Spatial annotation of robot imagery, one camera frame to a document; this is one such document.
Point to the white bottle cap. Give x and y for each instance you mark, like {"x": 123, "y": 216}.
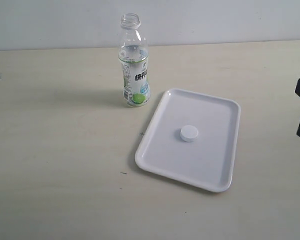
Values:
{"x": 189, "y": 133}

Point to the clear plastic drink bottle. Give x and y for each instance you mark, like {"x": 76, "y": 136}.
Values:
{"x": 133, "y": 55}

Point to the white rectangular plastic tray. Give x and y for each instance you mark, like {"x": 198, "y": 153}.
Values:
{"x": 206, "y": 163}

